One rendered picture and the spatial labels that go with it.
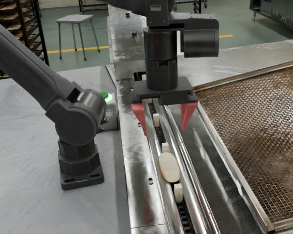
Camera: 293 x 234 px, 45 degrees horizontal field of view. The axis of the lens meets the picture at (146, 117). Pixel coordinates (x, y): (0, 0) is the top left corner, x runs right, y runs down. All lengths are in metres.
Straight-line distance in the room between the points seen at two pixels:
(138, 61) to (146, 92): 0.49
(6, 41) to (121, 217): 0.37
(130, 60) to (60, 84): 0.47
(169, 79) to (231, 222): 0.27
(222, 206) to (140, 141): 0.23
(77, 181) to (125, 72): 0.49
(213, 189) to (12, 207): 0.38
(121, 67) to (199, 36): 0.55
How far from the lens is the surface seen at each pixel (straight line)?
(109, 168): 0.78
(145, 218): 0.59
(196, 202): 0.63
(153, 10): 0.58
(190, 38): 0.60
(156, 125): 0.87
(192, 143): 0.84
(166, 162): 0.71
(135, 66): 1.12
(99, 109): 0.70
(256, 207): 0.56
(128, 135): 0.80
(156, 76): 0.62
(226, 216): 0.65
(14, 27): 3.04
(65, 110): 0.66
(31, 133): 0.97
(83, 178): 0.73
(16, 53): 0.68
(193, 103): 0.64
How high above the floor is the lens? 1.26
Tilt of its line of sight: 27 degrees down
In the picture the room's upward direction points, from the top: 4 degrees counter-clockwise
